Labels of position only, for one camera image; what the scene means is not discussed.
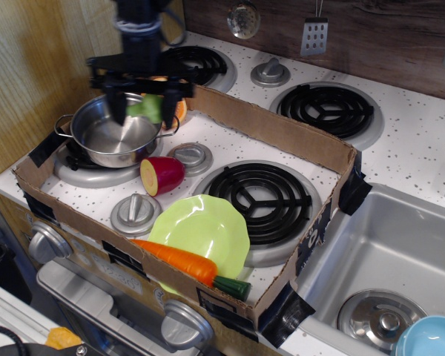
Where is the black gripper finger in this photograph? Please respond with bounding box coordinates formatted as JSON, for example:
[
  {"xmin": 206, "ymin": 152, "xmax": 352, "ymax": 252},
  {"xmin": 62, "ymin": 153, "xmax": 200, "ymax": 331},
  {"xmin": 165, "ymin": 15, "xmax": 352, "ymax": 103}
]
[
  {"xmin": 104, "ymin": 87, "xmax": 127, "ymax": 125},
  {"xmin": 162, "ymin": 91, "xmax": 182, "ymax": 127}
]

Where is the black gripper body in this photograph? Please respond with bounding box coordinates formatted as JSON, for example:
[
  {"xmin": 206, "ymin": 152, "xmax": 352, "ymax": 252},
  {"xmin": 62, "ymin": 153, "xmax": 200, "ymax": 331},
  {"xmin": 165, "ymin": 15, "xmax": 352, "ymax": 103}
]
[{"xmin": 86, "ymin": 29, "xmax": 194, "ymax": 99}]

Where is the green toy broccoli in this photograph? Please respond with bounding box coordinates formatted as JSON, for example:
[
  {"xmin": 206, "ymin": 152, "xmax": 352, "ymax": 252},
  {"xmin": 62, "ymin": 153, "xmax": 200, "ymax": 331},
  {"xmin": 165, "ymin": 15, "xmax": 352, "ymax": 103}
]
[{"xmin": 126, "ymin": 94, "xmax": 163, "ymax": 124}]

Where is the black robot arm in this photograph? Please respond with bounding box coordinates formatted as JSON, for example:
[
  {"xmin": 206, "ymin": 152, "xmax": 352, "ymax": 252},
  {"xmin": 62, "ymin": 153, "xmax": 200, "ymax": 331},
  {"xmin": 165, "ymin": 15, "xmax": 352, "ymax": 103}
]
[{"xmin": 86, "ymin": 1, "xmax": 195, "ymax": 128}]

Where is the orange toy citrus half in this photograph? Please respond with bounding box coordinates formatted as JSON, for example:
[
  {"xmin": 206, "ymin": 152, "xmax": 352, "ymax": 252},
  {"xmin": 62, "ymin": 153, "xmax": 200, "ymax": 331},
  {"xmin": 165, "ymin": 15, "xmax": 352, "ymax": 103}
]
[{"xmin": 151, "ymin": 76, "xmax": 188, "ymax": 130}]

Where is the silver steel pot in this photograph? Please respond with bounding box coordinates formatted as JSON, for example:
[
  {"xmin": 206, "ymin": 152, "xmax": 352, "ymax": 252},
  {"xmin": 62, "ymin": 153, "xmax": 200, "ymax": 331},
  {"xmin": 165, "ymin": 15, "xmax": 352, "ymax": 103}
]
[{"xmin": 54, "ymin": 96, "xmax": 178, "ymax": 168}]

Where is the back left black burner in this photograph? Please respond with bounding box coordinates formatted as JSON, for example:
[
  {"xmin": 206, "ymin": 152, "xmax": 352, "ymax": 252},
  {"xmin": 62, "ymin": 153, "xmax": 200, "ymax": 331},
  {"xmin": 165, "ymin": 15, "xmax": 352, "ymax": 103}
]
[{"xmin": 162, "ymin": 45, "xmax": 237, "ymax": 93}]

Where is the silver stove knob centre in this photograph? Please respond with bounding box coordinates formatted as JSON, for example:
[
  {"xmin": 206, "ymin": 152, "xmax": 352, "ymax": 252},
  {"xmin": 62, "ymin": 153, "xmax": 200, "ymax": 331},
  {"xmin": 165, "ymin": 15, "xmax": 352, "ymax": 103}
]
[{"xmin": 167, "ymin": 142, "xmax": 214, "ymax": 177}]

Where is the silver stove knob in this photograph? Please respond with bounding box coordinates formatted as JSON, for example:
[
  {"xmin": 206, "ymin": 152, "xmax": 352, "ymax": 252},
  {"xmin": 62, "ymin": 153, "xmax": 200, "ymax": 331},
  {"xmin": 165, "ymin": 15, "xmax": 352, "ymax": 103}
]
[
  {"xmin": 167, "ymin": 142, "xmax": 214, "ymax": 177},
  {"xmin": 251, "ymin": 58, "xmax": 291, "ymax": 88},
  {"xmin": 110, "ymin": 194, "xmax": 162, "ymax": 237}
]

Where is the red toy onion half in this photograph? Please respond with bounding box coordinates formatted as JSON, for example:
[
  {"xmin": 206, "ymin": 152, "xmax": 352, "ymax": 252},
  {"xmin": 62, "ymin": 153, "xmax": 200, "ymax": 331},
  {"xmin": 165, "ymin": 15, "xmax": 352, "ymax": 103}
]
[{"xmin": 140, "ymin": 156, "xmax": 185, "ymax": 197}]

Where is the silver stove knob back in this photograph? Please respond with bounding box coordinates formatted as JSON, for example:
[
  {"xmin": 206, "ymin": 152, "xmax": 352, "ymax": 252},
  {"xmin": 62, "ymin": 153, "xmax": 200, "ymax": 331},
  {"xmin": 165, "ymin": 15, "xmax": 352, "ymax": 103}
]
[{"xmin": 251, "ymin": 58, "xmax": 291, "ymax": 88}]

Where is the silver stove knob front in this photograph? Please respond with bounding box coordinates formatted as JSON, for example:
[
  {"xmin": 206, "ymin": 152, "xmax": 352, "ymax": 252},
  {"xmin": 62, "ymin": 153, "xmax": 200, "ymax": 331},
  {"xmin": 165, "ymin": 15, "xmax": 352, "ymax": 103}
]
[{"xmin": 110, "ymin": 194, "xmax": 162, "ymax": 237}]

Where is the light green plastic plate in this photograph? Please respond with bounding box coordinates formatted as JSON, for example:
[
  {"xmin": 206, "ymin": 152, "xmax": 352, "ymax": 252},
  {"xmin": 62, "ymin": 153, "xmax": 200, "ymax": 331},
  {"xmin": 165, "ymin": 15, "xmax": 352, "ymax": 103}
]
[{"xmin": 146, "ymin": 194, "xmax": 250, "ymax": 280}]

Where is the front right black burner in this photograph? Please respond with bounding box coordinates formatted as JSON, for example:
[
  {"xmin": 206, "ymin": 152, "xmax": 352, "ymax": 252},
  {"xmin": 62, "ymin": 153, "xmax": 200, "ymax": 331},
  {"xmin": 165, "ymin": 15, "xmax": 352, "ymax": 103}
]
[{"xmin": 194, "ymin": 160, "xmax": 322, "ymax": 268}]

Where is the hanging silver spatula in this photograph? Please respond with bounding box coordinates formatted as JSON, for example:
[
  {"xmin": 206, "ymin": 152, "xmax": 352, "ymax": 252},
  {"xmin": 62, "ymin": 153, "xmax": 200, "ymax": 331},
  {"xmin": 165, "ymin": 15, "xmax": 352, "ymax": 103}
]
[{"xmin": 300, "ymin": 0, "xmax": 329, "ymax": 57}]

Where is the silver oven knob left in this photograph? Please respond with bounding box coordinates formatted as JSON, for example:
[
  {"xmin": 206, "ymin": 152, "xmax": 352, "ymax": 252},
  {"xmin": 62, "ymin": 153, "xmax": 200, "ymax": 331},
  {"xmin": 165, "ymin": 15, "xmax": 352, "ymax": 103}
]
[{"xmin": 28, "ymin": 221, "xmax": 73, "ymax": 264}]

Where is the silver oven knob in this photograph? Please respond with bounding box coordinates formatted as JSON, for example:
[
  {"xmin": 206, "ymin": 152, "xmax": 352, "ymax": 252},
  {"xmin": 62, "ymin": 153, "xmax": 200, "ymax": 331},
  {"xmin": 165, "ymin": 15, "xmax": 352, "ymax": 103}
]
[
  {"xmin": 28, "ymin": 221, "xmax": 73, "ymax": 264},
  {"xmin": 160, "ymin": 300, "xmax": 214, "ymax": 350}
]

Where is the orange toy carrot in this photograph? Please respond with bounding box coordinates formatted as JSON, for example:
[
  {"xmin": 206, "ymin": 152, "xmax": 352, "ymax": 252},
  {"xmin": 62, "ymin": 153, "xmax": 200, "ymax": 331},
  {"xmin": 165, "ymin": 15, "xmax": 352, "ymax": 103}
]
[{"xmin": 130, "ymin": 239, "xmax": 251, "ymax": 301}]

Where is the back right black burner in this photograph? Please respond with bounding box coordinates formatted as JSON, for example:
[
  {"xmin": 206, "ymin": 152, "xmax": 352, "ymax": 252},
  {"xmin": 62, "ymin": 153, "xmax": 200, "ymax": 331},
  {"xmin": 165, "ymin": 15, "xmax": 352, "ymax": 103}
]
[{"xmin": 270, "ymin": 82, "xmax": 384, "ymax": 151}]

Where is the silver oven knob right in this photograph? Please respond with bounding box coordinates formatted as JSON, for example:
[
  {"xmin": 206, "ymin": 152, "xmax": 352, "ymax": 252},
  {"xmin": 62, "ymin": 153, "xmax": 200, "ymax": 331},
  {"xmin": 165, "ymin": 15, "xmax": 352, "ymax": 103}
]
[{"xmin": 160, "ymin": 300, "xmax": 214, "ymax": 350}]

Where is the brown cardboard fence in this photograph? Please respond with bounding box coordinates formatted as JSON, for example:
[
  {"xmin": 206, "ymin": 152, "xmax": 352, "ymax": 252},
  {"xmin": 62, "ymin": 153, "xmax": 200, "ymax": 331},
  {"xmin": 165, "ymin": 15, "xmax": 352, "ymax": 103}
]
[{"xmin": 13, "ymin": 86, "xmax": 363, "ymax": 347}]

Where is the yellow toy piece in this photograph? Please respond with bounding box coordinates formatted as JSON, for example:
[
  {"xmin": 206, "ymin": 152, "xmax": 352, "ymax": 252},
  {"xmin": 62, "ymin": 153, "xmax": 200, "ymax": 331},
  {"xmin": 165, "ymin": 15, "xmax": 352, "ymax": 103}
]
[{"xmin": 44, "ymin": 326, "xmax": 82, "ymax": 350}]

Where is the silver sink basin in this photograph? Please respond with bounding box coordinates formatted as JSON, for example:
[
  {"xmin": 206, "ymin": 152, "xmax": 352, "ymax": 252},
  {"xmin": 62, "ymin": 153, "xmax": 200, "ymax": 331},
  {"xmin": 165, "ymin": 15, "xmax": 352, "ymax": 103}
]
[{"xmin": 297, "ymin": 185, "xmax": 445, "ymax": 355}]

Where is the silver sink drain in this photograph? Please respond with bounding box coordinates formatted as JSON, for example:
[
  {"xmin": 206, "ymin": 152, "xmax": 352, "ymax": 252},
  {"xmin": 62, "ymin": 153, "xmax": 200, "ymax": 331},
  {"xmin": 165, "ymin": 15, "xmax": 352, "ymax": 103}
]
[{"xmin": 336, "ymin": 289, "xmax": 427, "ymax": 354}]

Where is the light blue bowl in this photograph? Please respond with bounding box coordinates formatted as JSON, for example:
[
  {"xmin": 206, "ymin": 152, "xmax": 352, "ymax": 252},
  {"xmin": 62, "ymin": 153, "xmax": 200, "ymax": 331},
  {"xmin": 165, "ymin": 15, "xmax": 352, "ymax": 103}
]
[{"xmin": 390, "ymin": 315, "xmax": 445, "ymax": 356}]

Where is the silver oven door handle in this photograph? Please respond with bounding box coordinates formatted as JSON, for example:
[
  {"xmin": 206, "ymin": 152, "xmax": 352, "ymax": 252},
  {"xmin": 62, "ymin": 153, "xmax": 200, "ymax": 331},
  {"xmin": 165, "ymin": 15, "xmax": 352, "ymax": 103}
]
[{"xmin": 36, "ymin": 259, "xmax": 205, "ymax": 356}]

